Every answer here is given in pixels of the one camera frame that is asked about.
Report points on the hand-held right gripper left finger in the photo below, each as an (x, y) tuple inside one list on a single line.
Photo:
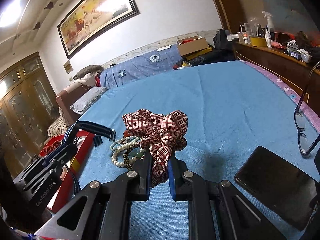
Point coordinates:
[(148, 170)]

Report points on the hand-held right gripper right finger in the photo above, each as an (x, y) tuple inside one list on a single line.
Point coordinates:
[(172, 177)]

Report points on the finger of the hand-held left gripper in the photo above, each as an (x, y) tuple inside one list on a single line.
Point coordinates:
[(56, 153), (66, 158)]

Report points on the red jewelry box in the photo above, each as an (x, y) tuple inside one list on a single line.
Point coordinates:
[(82, 150)]

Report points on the red plaid scrunchie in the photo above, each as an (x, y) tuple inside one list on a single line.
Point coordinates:
[(160, 130)]

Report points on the leopard print scrunchie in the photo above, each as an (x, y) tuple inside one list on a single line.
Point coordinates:
[(128, 163)]

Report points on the brown sofa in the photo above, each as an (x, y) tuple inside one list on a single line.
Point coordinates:
[(66, 105)]

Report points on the wooden glass door wardrobe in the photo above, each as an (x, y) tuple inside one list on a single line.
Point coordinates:
[(25, 100)]

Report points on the grey pillow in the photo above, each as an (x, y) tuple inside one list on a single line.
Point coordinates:
[(87, 98)]

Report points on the pile of clothes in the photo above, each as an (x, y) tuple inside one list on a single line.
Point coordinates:
[(87, 72)]

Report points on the black smartphone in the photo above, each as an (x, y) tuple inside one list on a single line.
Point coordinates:
[(275, 185)]

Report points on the blue plaid bedding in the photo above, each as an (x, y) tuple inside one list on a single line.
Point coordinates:
[(140, 65)]

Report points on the black clothing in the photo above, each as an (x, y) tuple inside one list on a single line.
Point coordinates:
[(215, 56)]

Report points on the cardboard box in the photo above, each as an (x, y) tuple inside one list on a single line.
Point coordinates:
[(195, 47)]

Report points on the black eyeglasses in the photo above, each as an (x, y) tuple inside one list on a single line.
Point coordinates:
[(301, 130)]

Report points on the framed horse painting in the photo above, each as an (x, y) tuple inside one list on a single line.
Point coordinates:
[(95, 17)]

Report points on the black bag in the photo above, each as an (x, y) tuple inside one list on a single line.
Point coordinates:
[(221, 40)]

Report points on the ceiling light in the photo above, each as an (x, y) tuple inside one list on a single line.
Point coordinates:
[(10, 10)]

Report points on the wooden headboard shelf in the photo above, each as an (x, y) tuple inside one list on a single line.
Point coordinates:
[(270, 60)]

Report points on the glass pitcher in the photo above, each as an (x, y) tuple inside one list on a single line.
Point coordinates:
[(250, 30)]

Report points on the white spray bottle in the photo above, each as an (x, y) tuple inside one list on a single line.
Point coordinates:
[(268, 37)]

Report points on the small wall plaque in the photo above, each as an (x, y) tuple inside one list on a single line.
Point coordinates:
[(68, 67)]

